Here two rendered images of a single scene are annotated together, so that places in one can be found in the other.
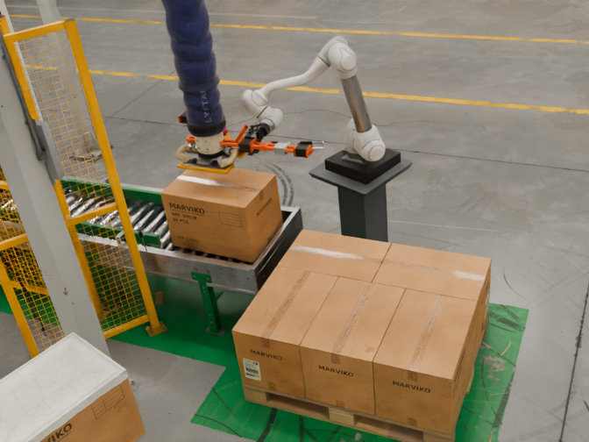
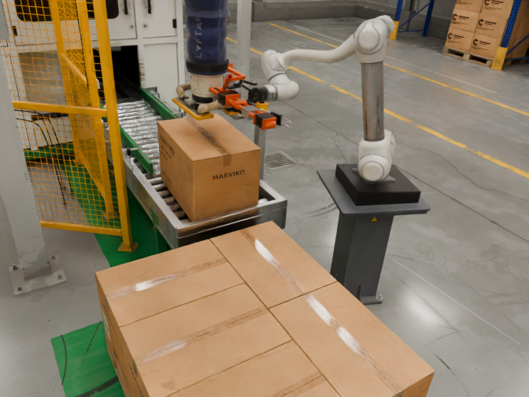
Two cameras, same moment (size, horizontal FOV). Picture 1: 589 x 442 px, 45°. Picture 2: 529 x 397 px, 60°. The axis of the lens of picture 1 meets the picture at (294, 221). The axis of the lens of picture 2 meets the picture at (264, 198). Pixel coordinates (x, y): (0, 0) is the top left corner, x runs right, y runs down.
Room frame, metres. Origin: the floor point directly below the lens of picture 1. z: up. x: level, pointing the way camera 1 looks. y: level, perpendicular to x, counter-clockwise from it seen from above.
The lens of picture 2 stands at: (1.88, -1.10, 1.98)
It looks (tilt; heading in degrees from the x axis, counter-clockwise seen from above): 30 degrees down; 30
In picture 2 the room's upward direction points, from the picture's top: 3 degrees clockwise
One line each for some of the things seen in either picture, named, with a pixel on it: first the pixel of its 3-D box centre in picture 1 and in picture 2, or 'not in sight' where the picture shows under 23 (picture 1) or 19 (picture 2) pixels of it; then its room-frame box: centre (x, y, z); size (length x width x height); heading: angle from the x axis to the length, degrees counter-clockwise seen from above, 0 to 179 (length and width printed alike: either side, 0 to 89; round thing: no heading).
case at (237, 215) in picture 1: (223, 210); (206, 165); (3.85, 0.43, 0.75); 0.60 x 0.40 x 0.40; 60
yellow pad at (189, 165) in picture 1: (205, 163); (191, 105); (3.79, 0.48, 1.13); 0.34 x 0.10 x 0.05; 64
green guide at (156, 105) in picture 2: (103, 186); (176, 117); (4.64, 1.35, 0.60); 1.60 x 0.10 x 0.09; 63
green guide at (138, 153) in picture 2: (57, 226); (111, 128); (4.16, 1.60, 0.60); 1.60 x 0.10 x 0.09; 63
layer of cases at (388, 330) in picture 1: (367, 319); (246, 348); (3.12, -0.35, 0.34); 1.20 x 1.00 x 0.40; 63
